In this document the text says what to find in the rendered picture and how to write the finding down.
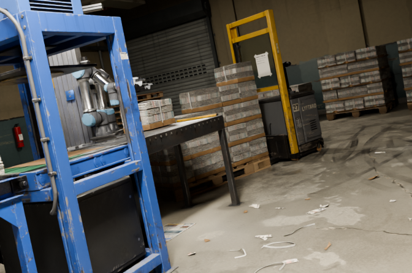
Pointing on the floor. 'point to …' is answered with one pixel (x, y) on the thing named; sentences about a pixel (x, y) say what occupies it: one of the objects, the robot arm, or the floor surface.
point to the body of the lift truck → (308, 142)
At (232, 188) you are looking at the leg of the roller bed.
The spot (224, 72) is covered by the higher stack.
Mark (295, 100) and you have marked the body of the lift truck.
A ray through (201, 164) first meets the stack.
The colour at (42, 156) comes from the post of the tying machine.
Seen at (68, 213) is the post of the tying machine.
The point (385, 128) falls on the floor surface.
